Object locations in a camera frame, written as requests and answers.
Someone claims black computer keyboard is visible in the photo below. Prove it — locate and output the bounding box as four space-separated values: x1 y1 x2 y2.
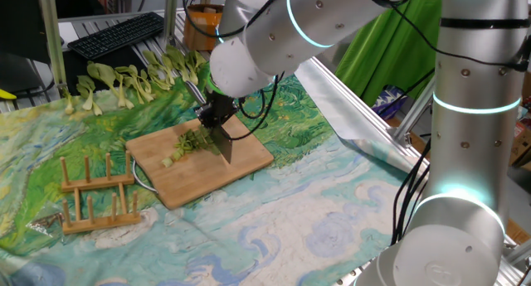
67 11 165 61

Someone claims blue white patterned bag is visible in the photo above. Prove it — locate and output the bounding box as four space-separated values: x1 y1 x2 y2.
372 85 410 120

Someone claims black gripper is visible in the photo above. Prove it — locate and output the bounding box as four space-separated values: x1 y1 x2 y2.
194 90 241 128

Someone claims wooden cutting board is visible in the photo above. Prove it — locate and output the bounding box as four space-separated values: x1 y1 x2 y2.
125 114 275 211

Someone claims painted landscape tablecloth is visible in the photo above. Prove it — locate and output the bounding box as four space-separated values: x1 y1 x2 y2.
0 61 428 286

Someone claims cardboard box with orange tape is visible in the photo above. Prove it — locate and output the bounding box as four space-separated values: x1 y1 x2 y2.
183 3 225 51

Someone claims steel cleaver knife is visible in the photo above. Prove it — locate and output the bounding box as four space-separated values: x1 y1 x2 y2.
188 83 234 165

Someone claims black desk mat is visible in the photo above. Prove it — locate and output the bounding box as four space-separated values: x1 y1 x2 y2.
61 45 146 92

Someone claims plain cardboard box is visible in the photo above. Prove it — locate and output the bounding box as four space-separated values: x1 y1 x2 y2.
509 119 531 169

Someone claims black monitor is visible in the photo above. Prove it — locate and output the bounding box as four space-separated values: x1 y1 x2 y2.
0 0 53 65

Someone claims clear plastic bag of screws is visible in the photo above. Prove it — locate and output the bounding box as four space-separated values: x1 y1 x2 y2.
25 213 64 237

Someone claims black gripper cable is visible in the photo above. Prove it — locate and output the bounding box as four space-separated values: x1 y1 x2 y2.
226 72 285 142

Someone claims wooden peg dish rack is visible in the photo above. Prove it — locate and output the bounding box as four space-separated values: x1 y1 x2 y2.
60 151 142 236

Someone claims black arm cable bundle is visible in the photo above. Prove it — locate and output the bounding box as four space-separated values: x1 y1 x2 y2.
389 138 432 245

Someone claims slanted aluminium frame beam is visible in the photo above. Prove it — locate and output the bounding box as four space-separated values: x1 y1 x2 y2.
392 74 436 148

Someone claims aluminium frame post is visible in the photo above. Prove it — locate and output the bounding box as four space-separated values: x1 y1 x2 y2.
163 0 179 46
36 0 68 97

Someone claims green curtain cloth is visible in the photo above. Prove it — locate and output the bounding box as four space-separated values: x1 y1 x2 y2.
334 0 443 107

